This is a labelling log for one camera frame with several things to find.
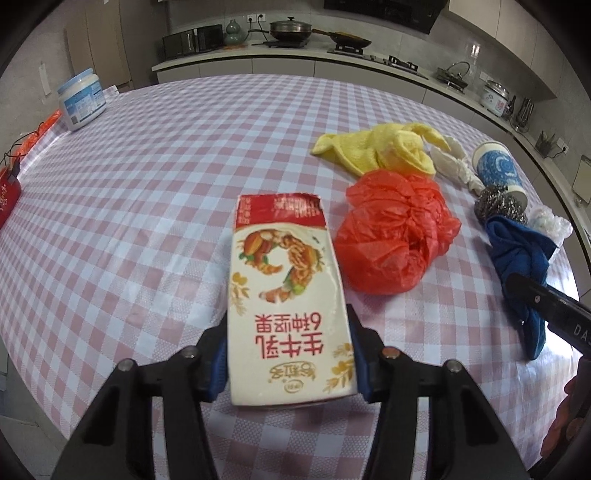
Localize white jar with blue label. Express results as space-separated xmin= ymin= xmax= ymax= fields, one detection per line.
xmin=56 ymin=68 xmax=109 ymax=132

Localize beige base cabinets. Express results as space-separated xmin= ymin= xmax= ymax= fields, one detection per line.
xmin=154 ymin=48 xmax=591 ymax=153

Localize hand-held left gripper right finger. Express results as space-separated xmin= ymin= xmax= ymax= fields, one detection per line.
xmin=346 ymin=305 xmax=539 ymax=480

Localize steel wool scrubber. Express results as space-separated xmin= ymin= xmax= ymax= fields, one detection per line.
xmin=475 ymin=184 xmax=527 ymax=227

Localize black range hood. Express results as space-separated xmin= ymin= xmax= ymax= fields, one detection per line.
xmin=323 ymin=0 xmax=448 ymax=34

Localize green ceramic vase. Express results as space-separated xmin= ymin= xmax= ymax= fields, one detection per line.
xmin=224 ymin=19 xmax=245 ymax=47

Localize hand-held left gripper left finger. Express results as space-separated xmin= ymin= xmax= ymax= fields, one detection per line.
xmin=51 ymin=323 xmax=229 ymax=480

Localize wok with lid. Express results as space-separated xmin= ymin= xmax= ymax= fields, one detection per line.
xmin=269 ymin=16 xmax=315 ymax=43

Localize red white carton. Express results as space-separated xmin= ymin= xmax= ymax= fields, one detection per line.
xmin=228 ymin=193 xmax=358 ymax=407

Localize person's right hand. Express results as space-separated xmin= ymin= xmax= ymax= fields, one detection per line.
xmin=541 ymin=376 xmax=580 ymax=455

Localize dark knife holder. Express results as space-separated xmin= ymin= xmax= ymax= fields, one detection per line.
xmin=536 ymin=130 xmax=557 ymax=158

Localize pink checked tablecloth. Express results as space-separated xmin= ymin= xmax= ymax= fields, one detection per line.
xmin=0 ymin=76 xmax=583 ymax=480

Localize blue white patterned paper cup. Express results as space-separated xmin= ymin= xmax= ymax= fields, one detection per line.
xmin=472 ymin=141 xmax=529 ymax=206

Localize orange plastic packet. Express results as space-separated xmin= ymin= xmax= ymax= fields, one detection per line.
xmin=9 ymin=108 xmax=63 ymax=160

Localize yellow cloth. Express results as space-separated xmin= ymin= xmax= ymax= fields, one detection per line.
xmin=310 ymin=121 xmax=451 ymax=178

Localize white cutting board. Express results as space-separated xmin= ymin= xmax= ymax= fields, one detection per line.
xmin=571 ymin=154 xmax=591 ymax=206

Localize clear plastic bag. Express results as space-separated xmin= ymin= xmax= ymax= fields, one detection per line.
xmin=529 ymin=205 xmax=573 ymax=247

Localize blue cloth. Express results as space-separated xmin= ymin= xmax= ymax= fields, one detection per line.
xmin=485 ymin=215 xmax=559 ymax=361

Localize white rice cooker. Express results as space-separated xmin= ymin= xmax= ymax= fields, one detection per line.
xmin=480 ymin=79 xmax=510 ymax=116

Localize metal utensil holder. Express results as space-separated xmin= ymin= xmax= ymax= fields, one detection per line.
xmin=512 ymin=97 xmax=534 ymax=132

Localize frying pan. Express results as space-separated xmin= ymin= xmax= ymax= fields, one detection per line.
xmin=311 ymin=28 xmax=372 ymax=49

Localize gas stove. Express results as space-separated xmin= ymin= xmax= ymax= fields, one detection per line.
xmin=328 ymin=44 xmax=430 ymax=80

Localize black microwave oven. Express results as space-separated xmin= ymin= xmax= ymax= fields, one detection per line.
xmin=161 ymin=24 xmax=223 ymax=60

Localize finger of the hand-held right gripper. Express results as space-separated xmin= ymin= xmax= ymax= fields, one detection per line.
xmin=505 ymin=273 xmax=566 ymax=324

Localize red plastic bag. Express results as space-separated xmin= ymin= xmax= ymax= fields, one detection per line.
xmin=333 ymin=170 xmax=462 ymax=296

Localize beige tall cabinet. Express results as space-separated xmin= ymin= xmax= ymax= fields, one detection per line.
xmin=65 ymin=0 xmax=139 ymax=90

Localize black cable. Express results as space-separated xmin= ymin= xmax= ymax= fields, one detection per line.
xmin=0 ymin=131 xmax=38 ymax=181

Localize beige upper cabinets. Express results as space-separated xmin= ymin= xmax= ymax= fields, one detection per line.
xmin=438 ymin=0 xmax=591 ymax=100

